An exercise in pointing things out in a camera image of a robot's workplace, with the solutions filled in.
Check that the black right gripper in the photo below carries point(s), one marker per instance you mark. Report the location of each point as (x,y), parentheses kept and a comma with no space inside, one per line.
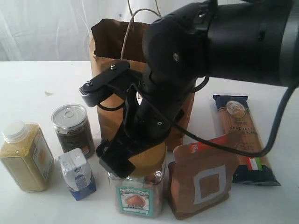
(151,105)

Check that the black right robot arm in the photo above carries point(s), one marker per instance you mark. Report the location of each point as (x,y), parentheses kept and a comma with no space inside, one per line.
(256,41)

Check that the dark can with pull-tab lid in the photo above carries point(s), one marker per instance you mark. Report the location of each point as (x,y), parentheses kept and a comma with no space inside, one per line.
(73,130)

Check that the brown kraft stand-up pouch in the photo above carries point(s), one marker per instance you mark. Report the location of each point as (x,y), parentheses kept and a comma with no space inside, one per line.
(200,177)

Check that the yellow grain bottle white cap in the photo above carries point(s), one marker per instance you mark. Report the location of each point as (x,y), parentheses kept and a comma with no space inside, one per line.
(26,156)

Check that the brown paper shopping bag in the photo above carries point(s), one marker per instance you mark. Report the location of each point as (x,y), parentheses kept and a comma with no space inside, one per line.
(155,45)

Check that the clear jar with tan lid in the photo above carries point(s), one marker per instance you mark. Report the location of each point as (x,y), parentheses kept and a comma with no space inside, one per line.
(141,193)

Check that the small white blue carton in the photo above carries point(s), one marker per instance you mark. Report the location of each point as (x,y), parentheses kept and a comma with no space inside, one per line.
(77,174)

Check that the spaghetti packet with Italian flag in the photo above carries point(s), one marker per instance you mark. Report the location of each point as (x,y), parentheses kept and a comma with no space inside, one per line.
(234,115)

